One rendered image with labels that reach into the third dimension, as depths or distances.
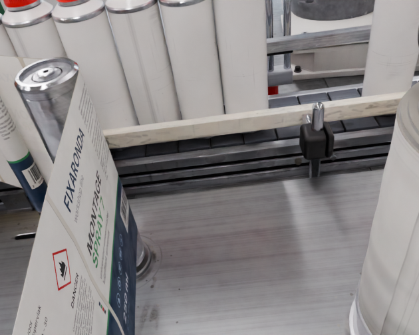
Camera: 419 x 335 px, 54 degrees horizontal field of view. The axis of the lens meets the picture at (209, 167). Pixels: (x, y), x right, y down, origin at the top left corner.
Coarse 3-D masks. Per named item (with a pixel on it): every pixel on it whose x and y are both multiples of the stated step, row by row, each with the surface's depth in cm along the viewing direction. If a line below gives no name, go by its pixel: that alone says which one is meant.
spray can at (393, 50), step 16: (384, 0) 40; (400, 0) 39; (416, 0) 39; (384, 16) 41; (400, 16) 40; (416, 16) 40; (384, 32) 42; (400, 32) 41; (416, 32) 41; (368, 48) 45; (384, 48) 42; (400, 48) 42; (416, 48) 42; (368, 64) 45; (384, 64) 44; (400, 64) 43; (368, 80) 46; (384, 80) 45; (400, 80) 44
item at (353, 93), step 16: (416, 80) 52; (304, 96) 53; (320, 96) 52; (336, 96) 52; (352, 96) 51; (288, 128) 48; (336, 128) 47; (352, 128) 47; (368, 128) 47; (160, 144) 49; (176, 144) 48; (192, 144) 48; (208, 144) 48; (224, 144) 47; (240, 144) 47
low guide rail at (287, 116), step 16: (368, 96) 45; (384, 96) 44; (400, 96) 44; (240, 112) 45; (256, 112) 45; (272, 112) 45; (288, 112) 44; (304, 112) 45; (336, 112) 45; (352, 112) 45; (368, 112) 45; (384, 112) 45; (128, 128) 46; (144, 128) 45; (160, 128) 45; (176, 128) 45; (192, 128) 45; (208, 128) 45; (224, 128) 45; (240, 128) 46; (256, 128) 46; (272, 128) 46; (112, 144) 46; (128, 144) 46; (144, 144) 46
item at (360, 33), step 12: (288, 36) 48; (300, 36) 47; (312, 36) 47; (324, 36) 47; (336, 36) 47; (348, 36) 47; (360, 36) 47; (276, 48) 47; (288, 48) 48; (300, 48) 48; (120, 60) 48
